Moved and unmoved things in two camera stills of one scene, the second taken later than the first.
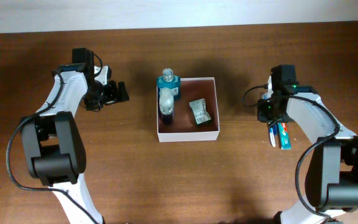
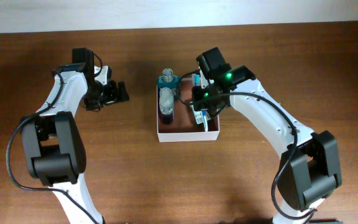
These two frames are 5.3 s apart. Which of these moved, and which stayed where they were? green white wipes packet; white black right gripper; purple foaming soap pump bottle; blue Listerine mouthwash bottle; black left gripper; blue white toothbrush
Moved: white black right gripper; blue white toothbrush
Stayed: black left gripper; blue Listerine mouthwash bottle; green white wipes packet; purple foaming soap pump bottle
